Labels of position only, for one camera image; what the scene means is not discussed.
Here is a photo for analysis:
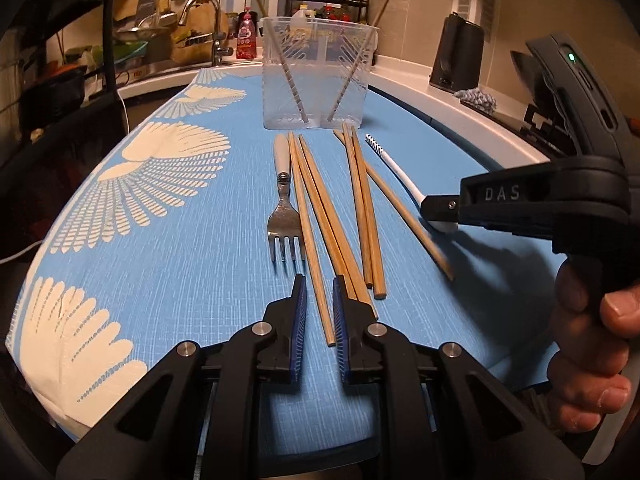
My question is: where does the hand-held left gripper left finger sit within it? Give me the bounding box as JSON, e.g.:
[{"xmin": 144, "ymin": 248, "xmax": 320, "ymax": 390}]
[{"xmin": 55, "ymin": 274, "xmax": 308, "ymax": 480}]

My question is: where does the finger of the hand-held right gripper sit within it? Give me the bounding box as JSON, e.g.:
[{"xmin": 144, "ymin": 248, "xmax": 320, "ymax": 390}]
[{"xmin": 420, "ymin": 162, "xmax": 555, "ymax": 234}]

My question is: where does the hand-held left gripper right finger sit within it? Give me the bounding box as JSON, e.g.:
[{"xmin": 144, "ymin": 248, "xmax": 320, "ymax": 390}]
[{"xmin": 332, "ymin": 274, "xmax": 586, "ymax": 480}]

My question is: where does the wooden chopstick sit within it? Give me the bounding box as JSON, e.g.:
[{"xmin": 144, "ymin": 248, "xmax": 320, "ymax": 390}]
[
  {"xmin": 300, "ymin": 135, "xmax": 378, "ymax": 320},
  {"xmin": 327, "ymin": 0, "xmax": 398, "ymax": 123},
  {"xmin": 287, "ymin": 131, "xmax": 336, "ymax": 347},
  {"xmin": 333, "ymin": 129, "xmax": 456, "ymax": 282},
  {"xmin": 342, "ymin": 122, "xmax": 375, "ymax": 289},
  {"xmin": 350, "ymin": 126, "xmax": 388, "ymax": 300},
  {"xmin": 247, "ymin": 0, "xmax": 309, "ymax": 124},
  {"xmin": 298, "ymin": 134, "xmax": 358, "ymax": 302}
]

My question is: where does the fork with beige handle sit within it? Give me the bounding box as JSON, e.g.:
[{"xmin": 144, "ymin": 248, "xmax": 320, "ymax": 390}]
[{"xmin": 267, "ymin": 135, "xmax": 307, "ymax": 263}]

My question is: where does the white spoon with striped handle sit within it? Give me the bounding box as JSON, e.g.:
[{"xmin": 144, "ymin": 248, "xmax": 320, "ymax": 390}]
[{"xmin": 365, "ymin": 133, "xmax": 459, "ymax": 233}]

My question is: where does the clear plastic utensil container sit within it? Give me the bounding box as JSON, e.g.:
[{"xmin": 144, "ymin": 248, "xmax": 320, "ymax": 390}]
[{"xmin": 259, "ymin": 16, "xmax": 378, "ymax": 131}]

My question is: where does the person's right hand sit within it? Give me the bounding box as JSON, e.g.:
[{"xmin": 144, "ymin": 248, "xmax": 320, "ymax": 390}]
[{"xmin": 547, "ymin": 260, "xmax": 640, "ymax": 433}]

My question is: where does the black gas stove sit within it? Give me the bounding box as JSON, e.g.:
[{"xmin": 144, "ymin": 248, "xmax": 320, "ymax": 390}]
[{"xmin": 492, "ymin": 105, "xmax": 581, "ymax": 161}]

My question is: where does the blue knitted dish rag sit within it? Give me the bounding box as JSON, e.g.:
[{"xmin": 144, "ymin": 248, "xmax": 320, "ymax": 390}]
[{"xmin": 454, "ymin": 87, "xmax": 498, "ymax": 112}]

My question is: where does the blue patterned tablecloth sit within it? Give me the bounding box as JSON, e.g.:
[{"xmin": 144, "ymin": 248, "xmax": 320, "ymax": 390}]
[{"xmin": 5, "ymin": 67, "xmax": 568, "ymax": 467}]

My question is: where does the black electric kettle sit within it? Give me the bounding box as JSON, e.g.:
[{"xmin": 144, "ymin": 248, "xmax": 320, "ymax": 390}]
[{"xmin": 429, "ymin": 11, "xmax": 485, "ymax": 92}]

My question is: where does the pink dish soap bottle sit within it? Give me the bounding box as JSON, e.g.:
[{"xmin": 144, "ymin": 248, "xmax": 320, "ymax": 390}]
[{"xmin": 235, "ymin": 7, "xmax": 258, "ymax": 61}]

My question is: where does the round wooden cutting board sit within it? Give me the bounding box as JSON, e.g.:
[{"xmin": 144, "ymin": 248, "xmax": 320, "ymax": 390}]
[{"xmin": 170, "ymin": 7, "xmax": 221, "ymax": 63}]

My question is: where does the chrome kitchen faucet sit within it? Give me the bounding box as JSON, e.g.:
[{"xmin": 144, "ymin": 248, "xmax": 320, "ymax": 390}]
[{"xmin": 177, "ymin": 0, "xmax": 235, "ymax": 67}]

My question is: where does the green plastic bowl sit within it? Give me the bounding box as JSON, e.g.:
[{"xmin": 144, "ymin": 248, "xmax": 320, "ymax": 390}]
[{"xmin": 67, "ymin": 40, "xmax": 151, "ymax": 63}]

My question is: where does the black metal shelf rack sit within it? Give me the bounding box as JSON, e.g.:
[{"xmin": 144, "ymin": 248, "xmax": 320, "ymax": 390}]
[{"xmin": 0, "ymin": 0, "xmax": 132, "ymax": 171}]

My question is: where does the white power cable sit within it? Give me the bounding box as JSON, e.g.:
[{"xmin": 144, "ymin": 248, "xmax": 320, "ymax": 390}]
[{"xmin": 114, "ymin": 67, "xmax": 130, "ymax": 133}]

